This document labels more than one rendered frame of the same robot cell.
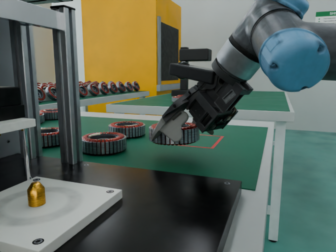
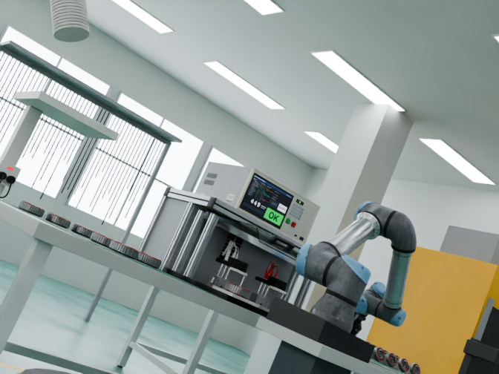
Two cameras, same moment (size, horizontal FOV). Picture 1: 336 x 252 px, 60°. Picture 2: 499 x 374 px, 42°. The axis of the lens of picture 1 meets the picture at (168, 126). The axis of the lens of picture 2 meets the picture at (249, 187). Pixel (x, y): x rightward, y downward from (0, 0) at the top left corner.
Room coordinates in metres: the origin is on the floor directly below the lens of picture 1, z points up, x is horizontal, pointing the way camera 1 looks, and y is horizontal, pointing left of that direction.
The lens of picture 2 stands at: (-2.22, -1.22, 0.78)
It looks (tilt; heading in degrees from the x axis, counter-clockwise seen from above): 9 degrees up; 35
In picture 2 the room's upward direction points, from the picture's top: 24 degrees clockwise
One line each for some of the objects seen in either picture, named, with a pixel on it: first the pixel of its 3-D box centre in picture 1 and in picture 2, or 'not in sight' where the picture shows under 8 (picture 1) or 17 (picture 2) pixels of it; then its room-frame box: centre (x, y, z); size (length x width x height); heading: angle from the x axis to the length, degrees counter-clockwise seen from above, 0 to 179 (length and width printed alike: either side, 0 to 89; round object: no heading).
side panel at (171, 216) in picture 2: not in sight; (165, 232); (0.05, 0.69, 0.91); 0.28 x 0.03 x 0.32; 69
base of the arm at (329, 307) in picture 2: not in sight; (336, 309); (-0.14, -0.30, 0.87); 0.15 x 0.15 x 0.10
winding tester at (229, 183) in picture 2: not in sight; (255, 202); (0.34, 0.50, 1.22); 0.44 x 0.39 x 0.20; 159
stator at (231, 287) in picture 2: not in sight; (237, 290); (0.10, 0.24, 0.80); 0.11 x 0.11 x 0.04
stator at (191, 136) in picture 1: (174, 132); not in sight; (0.64, -0.01, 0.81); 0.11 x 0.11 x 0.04
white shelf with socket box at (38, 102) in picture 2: not in sight; (43, 159); (-0.43, 1.06, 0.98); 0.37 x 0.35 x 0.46; 159
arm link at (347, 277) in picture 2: not in sight; (348, 277); (-0.14, -0.30, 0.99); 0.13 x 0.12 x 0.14; 91
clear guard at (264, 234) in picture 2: not in sight; (259, 239); (0.11, 0.25, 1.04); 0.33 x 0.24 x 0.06; 69
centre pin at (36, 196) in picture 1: (36, 193); not in sight; (0.33, 0.16, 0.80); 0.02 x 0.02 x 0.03
